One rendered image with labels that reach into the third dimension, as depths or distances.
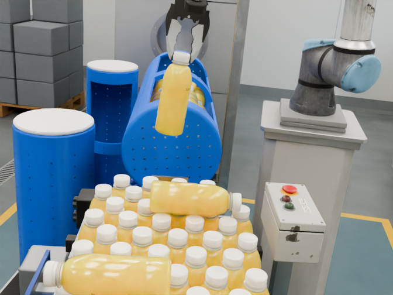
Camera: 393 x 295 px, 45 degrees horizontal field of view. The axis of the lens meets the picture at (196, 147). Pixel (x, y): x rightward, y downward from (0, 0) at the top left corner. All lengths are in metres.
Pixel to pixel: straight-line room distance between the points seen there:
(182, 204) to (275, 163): 0.59
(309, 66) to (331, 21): 4.85
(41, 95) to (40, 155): 3.28
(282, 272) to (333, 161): 0.47
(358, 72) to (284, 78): 5.06
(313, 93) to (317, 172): 0.25
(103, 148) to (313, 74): 1.51
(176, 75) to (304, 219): 0.43
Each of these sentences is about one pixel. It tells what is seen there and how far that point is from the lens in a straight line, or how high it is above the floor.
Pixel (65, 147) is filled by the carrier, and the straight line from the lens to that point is 1.67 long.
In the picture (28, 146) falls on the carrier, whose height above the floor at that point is 0.98.
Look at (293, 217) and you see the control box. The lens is 1.07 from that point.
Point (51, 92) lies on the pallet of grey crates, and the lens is 4.89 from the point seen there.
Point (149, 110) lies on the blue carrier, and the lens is 1.32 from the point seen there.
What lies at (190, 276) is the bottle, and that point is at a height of 1.05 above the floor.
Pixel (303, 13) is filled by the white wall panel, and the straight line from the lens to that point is 6.34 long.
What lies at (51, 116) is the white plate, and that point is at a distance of 1.81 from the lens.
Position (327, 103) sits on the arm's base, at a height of 1.22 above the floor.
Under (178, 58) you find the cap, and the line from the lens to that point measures 1.11.
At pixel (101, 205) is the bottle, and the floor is 1.06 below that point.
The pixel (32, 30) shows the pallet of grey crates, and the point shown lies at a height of 0.89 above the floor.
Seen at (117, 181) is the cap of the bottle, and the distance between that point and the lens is 1.18.
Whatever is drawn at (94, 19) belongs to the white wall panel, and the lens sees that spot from 6.78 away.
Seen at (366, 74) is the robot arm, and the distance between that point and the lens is 1.44.
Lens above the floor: 1.59
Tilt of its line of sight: 21 degrees down
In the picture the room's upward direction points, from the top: 5 degrees clockwise
